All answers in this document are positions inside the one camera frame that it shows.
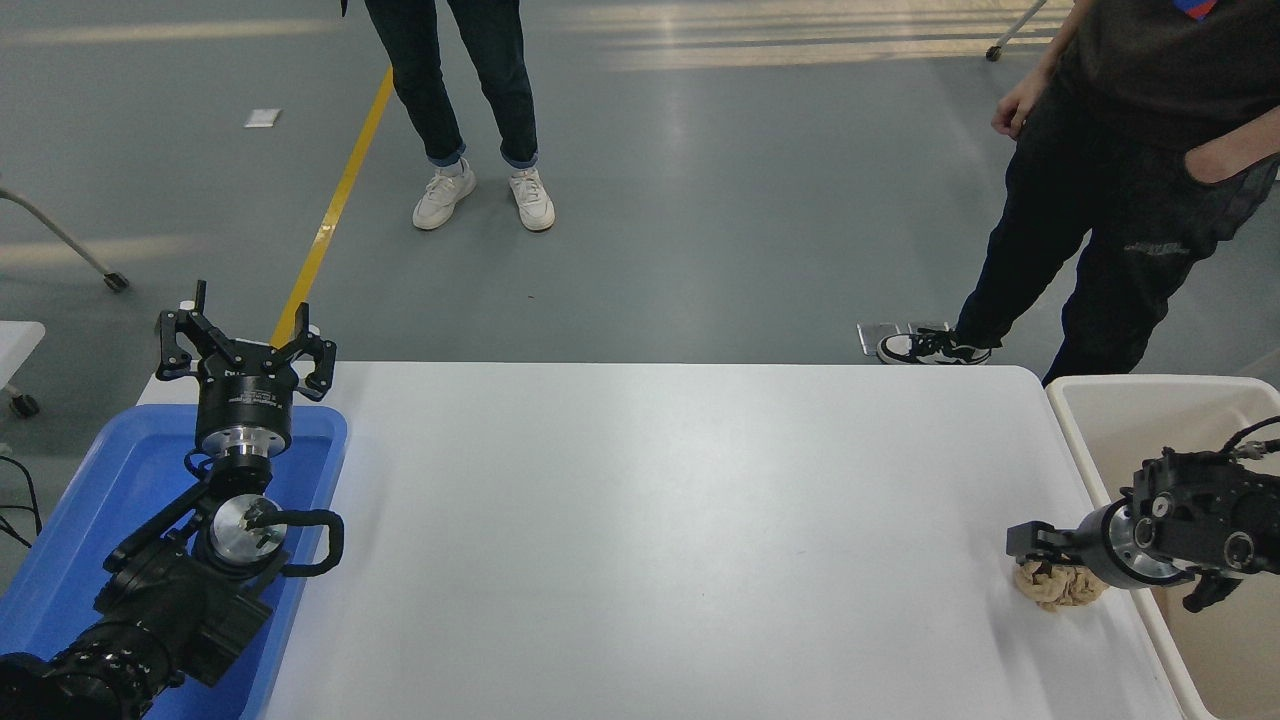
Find blue plastic tray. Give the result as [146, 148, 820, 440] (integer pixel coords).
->
[0, 403, 349, 720]

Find metal floor plate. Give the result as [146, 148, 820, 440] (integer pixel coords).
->
[856, 320, 953, 358]

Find grey chair leg with caster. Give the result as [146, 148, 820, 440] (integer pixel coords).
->
[0, 187, 130, 294]
[984, 0, 1051, 63]

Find white cart with caster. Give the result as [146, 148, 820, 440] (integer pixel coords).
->
[0, 320, 47, 420]

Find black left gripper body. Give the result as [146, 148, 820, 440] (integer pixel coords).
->
[194, 360, 299, 439]

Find black cables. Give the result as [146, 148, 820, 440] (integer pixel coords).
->
[0, 455, 44, 550]

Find large pale bin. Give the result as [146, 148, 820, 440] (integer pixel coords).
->
[1045, 374, 1280, 720]

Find person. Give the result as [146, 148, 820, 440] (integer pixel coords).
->
[876, 0, 1280, 387]
[362, 0, 557, 233]

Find tan paper ball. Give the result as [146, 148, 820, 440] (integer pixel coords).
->
[1013, 558, 1110, 612]

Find person's hand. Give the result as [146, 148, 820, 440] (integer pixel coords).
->
[991, 72, 1050, 140]

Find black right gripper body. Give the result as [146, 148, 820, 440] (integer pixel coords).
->
[1074, 502, 1143, 591]

